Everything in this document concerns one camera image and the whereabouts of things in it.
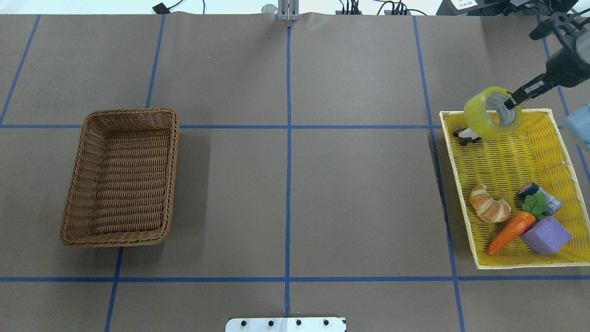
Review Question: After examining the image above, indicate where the yellow tape roll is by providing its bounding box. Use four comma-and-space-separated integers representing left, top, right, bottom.
463, 86, 523, 140

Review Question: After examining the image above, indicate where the yellow plastic basket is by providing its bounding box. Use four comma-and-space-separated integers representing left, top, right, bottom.
439, 108, 590, 270

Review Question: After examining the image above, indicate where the brown wicker basket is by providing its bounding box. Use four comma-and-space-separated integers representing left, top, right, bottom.
59, 108, 180, 248

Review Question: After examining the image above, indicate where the panda figurine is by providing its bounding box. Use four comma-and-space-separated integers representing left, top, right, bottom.
452, 128, 482, 146

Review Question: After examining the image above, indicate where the small black-lidded jar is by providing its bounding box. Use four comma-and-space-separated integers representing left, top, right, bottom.
518, 182, 563, 218

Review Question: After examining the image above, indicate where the toy carrot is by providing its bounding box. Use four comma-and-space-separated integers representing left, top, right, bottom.
487, 203, 542, 255

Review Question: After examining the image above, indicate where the toy croissant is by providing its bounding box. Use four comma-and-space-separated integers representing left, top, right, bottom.
469, 184, 512, 224

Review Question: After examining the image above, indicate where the purple foam block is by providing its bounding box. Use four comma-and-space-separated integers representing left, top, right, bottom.
520, 216, 572, 255

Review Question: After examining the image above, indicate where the small black usb device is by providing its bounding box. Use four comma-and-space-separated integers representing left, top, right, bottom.
152, 3, 170, 15

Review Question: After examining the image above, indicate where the aluminium frame post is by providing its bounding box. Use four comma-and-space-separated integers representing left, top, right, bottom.
277, 0, 300, 21

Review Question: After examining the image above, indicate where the white camera stand post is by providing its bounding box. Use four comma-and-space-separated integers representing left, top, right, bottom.
225, 317, 348, 332

